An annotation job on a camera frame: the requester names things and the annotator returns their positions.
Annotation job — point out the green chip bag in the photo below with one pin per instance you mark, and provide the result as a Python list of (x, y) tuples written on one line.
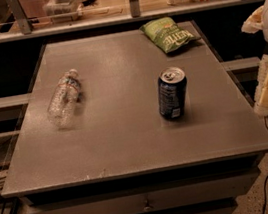
[(167, 35)]

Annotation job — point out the clear plastic container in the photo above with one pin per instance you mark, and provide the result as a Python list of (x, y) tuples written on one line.
[(62, 10)]

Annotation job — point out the grey drawer cabinet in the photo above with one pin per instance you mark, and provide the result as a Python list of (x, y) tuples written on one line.
[(119, 155)]

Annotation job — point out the blue pepsi can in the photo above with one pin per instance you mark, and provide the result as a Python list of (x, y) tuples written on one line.
[(172, 84)]

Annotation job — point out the clear plastic water bottle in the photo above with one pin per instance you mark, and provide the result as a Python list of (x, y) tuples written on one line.
[(64, 100)]

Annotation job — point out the metal shelf rail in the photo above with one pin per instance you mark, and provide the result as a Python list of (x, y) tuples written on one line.
[(28, 18)]

